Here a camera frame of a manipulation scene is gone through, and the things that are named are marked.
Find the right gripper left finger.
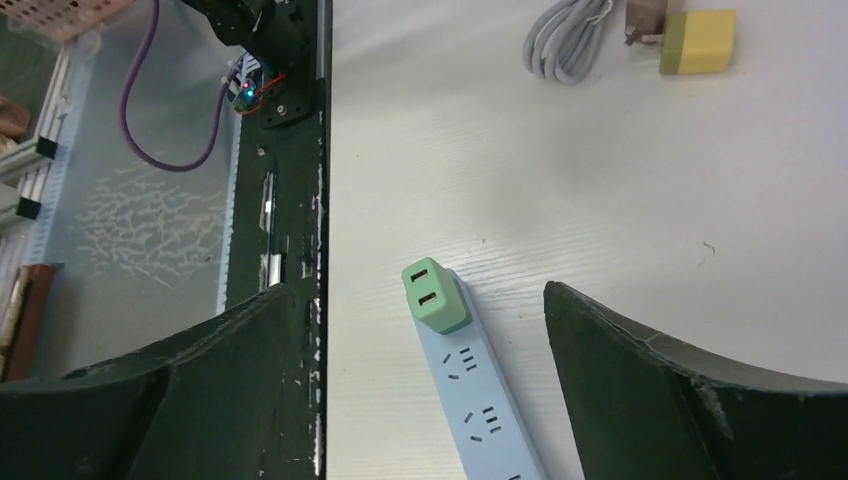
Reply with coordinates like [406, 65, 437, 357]
[1, 286, 295, 479]

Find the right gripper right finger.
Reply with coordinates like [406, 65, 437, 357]
[543, 281, 847, 479]

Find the long blue power strip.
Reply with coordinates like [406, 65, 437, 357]
[414, 271, 547, 480]

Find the green plug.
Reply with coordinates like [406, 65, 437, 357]
[401, 257, 470, 335]

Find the yellow plug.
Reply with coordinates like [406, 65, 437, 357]
[659, 9, 737, 75]

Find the pink plug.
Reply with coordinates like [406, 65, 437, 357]
[624, 0, 685, 46]

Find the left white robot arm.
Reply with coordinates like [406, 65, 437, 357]
[183, 0, 315, 73]

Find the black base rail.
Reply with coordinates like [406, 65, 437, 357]
[223, 1, 332, 479]

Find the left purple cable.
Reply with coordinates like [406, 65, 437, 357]
[119, 0, 233, 174]

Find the grey bundled cable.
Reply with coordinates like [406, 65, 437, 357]
[521, 0, 617, 85]

